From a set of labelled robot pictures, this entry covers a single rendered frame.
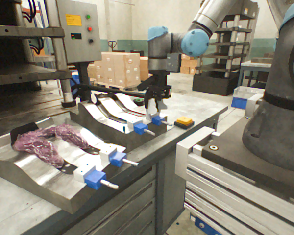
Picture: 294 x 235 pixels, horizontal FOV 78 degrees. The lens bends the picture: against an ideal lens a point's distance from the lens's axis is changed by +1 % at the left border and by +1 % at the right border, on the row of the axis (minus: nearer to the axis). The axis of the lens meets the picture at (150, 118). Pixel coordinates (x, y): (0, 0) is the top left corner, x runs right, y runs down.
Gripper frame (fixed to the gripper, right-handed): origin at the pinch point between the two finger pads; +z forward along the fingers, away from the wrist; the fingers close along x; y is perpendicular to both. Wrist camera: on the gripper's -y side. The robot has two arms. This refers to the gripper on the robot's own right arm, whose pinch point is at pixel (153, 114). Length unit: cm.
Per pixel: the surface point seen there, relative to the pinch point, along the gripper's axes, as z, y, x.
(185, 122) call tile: 7.6, 6.8, 17.8
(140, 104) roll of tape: 9.3, -34.9, 26.1
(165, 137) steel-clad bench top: 11.2, 5.3, 3.2
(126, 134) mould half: 2.5, 1.9, -17.7
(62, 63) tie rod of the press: -17, -72, -7
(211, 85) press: 70, -140, 372
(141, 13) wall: -148, -627, 617
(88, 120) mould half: 5.0, -26.6, -17.8
